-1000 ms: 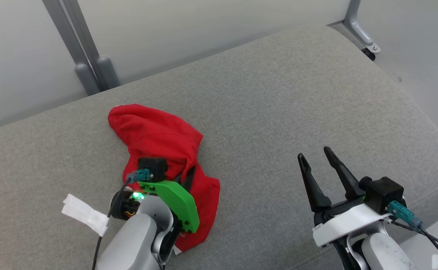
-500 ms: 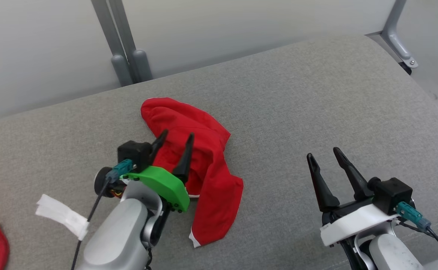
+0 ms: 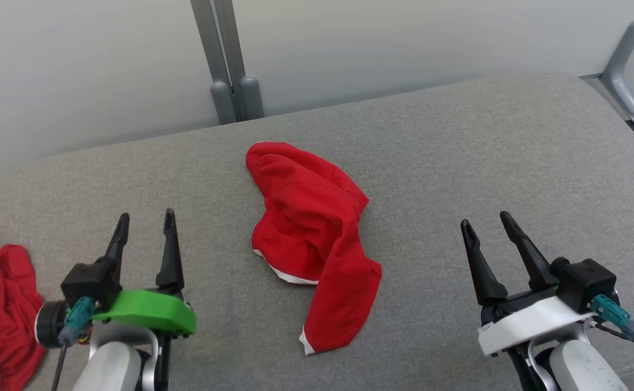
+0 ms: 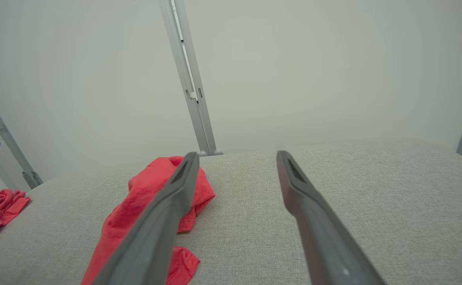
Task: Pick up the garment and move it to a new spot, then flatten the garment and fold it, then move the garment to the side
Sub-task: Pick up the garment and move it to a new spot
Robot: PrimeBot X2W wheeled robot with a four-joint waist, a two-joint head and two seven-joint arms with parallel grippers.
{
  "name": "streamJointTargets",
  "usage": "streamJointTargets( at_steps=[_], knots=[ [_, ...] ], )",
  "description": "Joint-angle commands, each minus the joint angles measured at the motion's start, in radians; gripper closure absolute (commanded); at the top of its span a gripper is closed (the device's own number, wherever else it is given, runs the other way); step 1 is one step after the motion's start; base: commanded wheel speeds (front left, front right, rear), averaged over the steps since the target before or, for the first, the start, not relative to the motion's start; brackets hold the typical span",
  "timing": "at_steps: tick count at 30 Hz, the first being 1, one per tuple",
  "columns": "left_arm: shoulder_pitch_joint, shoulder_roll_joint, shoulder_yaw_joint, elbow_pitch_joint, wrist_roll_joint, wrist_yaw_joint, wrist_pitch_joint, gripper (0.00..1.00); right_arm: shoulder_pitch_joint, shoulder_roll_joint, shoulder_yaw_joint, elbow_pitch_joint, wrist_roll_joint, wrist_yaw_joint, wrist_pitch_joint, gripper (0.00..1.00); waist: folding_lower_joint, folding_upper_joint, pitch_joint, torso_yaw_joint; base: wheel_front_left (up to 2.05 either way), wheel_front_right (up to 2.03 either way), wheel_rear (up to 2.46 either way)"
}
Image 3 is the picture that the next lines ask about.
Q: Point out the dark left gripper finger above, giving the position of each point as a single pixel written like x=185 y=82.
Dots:
x=170 y=255
x=119 y=239

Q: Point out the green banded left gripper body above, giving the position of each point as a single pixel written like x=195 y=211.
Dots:
x=148 y=312

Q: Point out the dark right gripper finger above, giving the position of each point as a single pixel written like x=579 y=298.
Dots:
x=479 y=266
x=528 y=252

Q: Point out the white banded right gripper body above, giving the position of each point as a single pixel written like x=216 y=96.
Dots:
x=528 y=323

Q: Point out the red white basketball jersey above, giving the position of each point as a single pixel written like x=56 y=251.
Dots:
x=1 y=304

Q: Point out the red shorts white trim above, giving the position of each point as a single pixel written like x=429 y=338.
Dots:
x=311 y=228

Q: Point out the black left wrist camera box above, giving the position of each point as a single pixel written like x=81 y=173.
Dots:
x=91 y=282

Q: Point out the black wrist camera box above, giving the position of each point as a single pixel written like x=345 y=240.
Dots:
x=91 y=282
x=585 y=282

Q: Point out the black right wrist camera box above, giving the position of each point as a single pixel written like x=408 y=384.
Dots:
x=585 y=282

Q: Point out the grey metal support bracket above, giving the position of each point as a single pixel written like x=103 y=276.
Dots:
x=618 y=70

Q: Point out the grey partition post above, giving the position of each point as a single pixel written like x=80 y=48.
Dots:
x=238 y=49
x=211 y=49

